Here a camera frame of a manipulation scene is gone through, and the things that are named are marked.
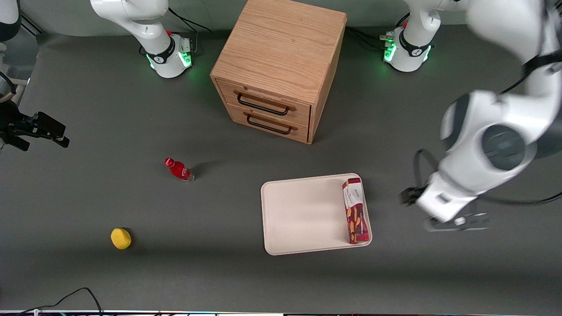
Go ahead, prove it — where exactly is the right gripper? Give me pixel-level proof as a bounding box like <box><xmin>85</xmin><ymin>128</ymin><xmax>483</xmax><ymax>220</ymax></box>
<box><xmin>0</xmin><ymin>101</ymin><xmax>70</xmax><ymax>152</ymax></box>

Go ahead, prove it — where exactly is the red cookie box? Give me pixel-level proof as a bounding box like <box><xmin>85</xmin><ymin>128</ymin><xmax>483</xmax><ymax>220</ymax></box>
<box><xmin>342</xmin><ymin>178</ymin><xmax>370</xmax><ymax>244</ymax></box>

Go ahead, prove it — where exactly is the beige rectangular tray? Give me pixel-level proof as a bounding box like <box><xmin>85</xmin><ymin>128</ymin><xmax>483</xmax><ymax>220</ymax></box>
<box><xmin>260</xmin><ymin>173</ymin><xmax>373</xmax><ymax>256</ymax></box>

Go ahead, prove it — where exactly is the yellow lemon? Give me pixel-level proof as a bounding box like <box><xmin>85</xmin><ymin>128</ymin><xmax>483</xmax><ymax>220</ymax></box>
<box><xmin>110</xmin><ymin>227</ymin><xmax>132</xmax><ymax>250</ymax></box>

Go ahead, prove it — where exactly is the red plastic bottle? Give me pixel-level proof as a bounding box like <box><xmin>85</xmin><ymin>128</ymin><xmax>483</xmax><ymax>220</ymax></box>
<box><xmin>164</xmin><ymin>157</ymin><xmax>195</xmax><ymax>183</ymax></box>

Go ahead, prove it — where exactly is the wooden drawer front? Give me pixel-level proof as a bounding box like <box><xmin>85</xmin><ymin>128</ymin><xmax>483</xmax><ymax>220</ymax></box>
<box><xmin>226</xmin><ymin>103</ymin><xmax>310</xmax><ymax>144</ymax></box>
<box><xmin>217</xmin><ymin>80</ymin><xmax>312</xmax><ymax>128</ymax></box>

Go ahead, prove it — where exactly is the wooden two-drawer cabinet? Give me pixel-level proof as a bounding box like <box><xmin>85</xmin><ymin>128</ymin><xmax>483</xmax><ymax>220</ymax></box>
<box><xmin>210</xmin><ymin>0</ymin><xmax>348</xmax><ymax>145</ymax></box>

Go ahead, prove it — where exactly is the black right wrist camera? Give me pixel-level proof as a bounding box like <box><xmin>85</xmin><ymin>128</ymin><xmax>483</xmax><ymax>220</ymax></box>
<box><xmin>27</xmin><ymin>111</ymin><xmax>67</xmax><ymax>138</ymax></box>

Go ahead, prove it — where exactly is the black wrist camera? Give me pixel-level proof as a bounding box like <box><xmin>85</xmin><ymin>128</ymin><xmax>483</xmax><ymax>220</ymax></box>
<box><xmin>27</xmin><ymin>111</ymin><xmax>67</xmax><ymax>138</ymax></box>
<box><xmin>400</xmin><ymin>187</ymin><xmax>425</xmax><ymax>207</ymax></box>

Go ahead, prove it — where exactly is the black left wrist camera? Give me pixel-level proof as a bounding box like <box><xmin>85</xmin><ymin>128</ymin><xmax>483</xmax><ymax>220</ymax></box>
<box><xmin>400</xmin><ymin>187</ymin><xmax>425</xmax><ymax>207</ymax></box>

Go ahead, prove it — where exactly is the black cable at table edge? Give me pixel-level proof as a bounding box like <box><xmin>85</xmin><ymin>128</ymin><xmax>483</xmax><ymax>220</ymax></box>
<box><xmin>18</xmin><ymin>287</ymin><xmax>104</xmax><ymax>316</ymax></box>

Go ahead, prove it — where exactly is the black right arm base cable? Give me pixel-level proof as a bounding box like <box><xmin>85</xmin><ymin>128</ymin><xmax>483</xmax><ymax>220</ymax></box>
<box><xmin>168</xmin><ymin>6</ymin><xmax>212</xmax><ymax>55</ymax></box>

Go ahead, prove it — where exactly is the black arm base cable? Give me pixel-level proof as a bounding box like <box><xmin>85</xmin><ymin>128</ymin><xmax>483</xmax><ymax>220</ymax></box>
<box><xmin>168</xmin><ymin>6</ymin><xmax>212</xmax><ymax>55</ymax></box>
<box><xmin>346</xmin><ymin>13</ymin><xmax>411</xmax><ymax>50</ymax></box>

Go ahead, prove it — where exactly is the black left arm base cable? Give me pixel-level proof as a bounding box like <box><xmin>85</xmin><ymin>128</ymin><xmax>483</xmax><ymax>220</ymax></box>
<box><xmin>346</xmin><ymin>13</ymin><xmax>411</xmax><ymax>50</ymax></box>

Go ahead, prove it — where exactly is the black metal drawer handle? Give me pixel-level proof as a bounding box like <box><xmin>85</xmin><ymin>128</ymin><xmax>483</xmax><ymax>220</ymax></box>
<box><xmin>242</xmin><ymin>111</ymin><xmax>298</xmax><ymax>135</ymax></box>
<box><xmin>233</xmin><ymin>90</ymin><xmax>296</xmax><ymax>117</ymax></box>

